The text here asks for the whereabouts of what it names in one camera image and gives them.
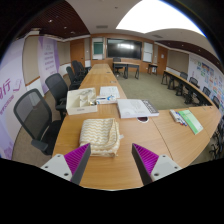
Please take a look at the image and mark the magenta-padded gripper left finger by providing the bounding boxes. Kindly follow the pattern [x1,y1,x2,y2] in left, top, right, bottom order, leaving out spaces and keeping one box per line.
[39,142,92,186]

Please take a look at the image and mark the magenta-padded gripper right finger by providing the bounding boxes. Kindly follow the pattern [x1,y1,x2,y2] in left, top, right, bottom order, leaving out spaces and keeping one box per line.
[131,142,183,187]

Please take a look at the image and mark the cream zigzag patterned towel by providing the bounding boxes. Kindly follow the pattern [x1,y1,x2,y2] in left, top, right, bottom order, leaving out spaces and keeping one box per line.
[78,117,125,158]

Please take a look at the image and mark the white open cardboard box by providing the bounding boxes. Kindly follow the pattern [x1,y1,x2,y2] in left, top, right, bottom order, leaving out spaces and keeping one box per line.
[65,87,99,116]

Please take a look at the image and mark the bundle of pens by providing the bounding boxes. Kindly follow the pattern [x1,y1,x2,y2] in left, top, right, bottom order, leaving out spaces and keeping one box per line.
[169,109,188,127]

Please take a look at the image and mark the white book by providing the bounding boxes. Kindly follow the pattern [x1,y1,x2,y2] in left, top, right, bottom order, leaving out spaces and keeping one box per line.
[116,98,160,120]

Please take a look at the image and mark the green booklet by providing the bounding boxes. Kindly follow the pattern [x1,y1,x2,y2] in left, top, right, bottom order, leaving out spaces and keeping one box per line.
[177,109,204,136]

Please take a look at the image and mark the black mesh office chair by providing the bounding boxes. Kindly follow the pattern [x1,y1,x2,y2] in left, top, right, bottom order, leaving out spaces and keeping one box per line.
[71,59,89,81]
[13,88,63,156]
[65,65,83,91]
[44,72,69,119]

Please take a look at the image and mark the small white blue packet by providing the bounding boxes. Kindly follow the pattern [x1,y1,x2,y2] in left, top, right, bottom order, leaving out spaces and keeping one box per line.
[95,95,118,105]

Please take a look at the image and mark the white printed paper sheet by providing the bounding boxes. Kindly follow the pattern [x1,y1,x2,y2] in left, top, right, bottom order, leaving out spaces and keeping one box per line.
[99,85,121,100]

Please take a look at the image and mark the long wooden side table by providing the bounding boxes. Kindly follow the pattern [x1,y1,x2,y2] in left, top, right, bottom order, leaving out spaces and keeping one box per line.
[161,69,214,107]

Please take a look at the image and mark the group of black chairs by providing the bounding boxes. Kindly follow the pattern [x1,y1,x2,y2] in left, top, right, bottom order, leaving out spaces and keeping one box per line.
[178,70,224,161]

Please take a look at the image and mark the small wooden side table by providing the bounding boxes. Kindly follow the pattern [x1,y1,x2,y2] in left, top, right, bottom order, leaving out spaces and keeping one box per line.
[147,63,159,76]

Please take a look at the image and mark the wooden desk with black legs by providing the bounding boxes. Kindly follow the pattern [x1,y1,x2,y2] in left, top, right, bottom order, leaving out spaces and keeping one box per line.
[112,61,141,80]

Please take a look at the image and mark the wooden door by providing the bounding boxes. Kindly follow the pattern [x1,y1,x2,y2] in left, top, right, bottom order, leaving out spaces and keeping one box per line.
[156,44,169,76]
[69,38,86,66]

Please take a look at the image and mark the bright ceiling light panel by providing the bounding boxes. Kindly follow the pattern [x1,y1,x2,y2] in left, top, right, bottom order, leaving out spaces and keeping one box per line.
[115,0,206,37]

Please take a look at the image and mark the large purple white wall print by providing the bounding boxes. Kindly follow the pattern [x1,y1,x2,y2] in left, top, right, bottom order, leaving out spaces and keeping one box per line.
[0,38,26,159]

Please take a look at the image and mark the purple wall banner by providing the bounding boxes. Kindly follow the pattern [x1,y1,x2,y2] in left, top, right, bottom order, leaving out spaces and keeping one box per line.
[37,35,61,94]

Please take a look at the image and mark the colourful wall posters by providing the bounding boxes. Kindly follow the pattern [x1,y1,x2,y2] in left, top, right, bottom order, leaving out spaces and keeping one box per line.
[188,53,224,108]

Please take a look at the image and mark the green white wall board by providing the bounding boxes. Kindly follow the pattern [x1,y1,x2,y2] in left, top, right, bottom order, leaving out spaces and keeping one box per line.
[91,37,105,61]

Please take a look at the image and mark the large black wall screen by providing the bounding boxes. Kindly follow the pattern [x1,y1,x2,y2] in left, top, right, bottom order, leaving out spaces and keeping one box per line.
[106,38,143,61]

